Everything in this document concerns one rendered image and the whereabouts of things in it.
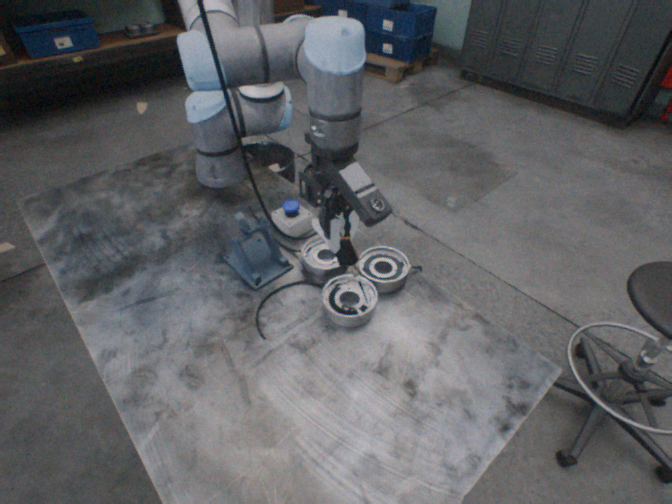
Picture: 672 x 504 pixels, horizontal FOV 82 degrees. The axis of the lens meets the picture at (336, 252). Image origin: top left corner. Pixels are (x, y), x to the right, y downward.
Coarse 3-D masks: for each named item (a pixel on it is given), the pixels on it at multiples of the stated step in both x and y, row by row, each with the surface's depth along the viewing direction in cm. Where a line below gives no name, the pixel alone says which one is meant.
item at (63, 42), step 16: (32, 16) 309; (48, 16) 315; (64, 16) 321; (80, 16) 324; (16, 32) 282; (32, 32) 288; (48, 32) 295; (64, 32) 300; (80, 32) 306; (32, 48) 293; (48, 48) 300; (64, 48) 306; (80, 48) 311; (96, 48) 319
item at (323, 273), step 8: (312, 240) 86; (320, 240) 87; (304, 248) 84; (320, 248) 86; (328, 248) 85; (304, 256) 83; (320, 256) 86; (328, 256) 87; (304, 264) 82; (312, 264) 80; (320, 264) 82; (328, 264) 82; (312, 272) 81; (320, 272) 80; (328, 272) 80; (336, 272) 80; (344, 272) 84
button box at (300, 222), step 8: (280, 208) 93; (304, 208) 93; (272, 216) 93; (280, 216) 91; (288, 216) 91; (296, 216) 91; (304, 216) 91; (312, 216) 92; (280, 224) 91; (288, 224) 89; (296, 224) 90; (304, 224) 91; (288, 232) 90; (296, 232) 91; (304, 232) 93
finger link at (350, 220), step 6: (348, 210) 66; (342, 216) 70; (348, 216) 66; (354, 216) 67; (342, 222) 71; (348, 222) 68; (354, 222) 68; (348, 228) 69; (354, 228) 69; (348, 234) 70; (354, 234) 70
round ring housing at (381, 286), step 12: (372, 252) 84; (384, 252) 84; (396, 252) 83; (360, 264) 82; (372, 264) 82; (384, 264) 83; (408, 264) 80; (360, 276) 80; (384, 276) 79; (384, 288) 78; (396, 288) 78
